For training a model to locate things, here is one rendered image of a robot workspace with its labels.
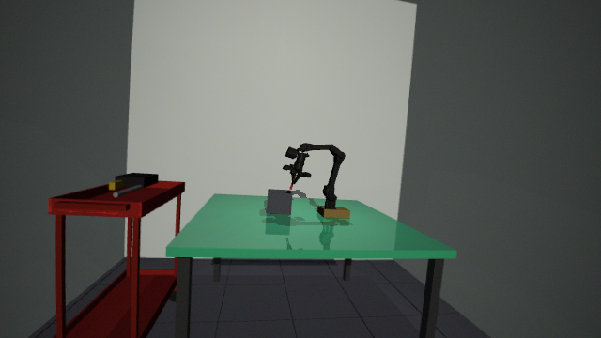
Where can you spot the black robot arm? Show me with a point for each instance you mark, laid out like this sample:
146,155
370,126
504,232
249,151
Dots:
338,158

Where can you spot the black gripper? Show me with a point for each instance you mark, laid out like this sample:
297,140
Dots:
297,169

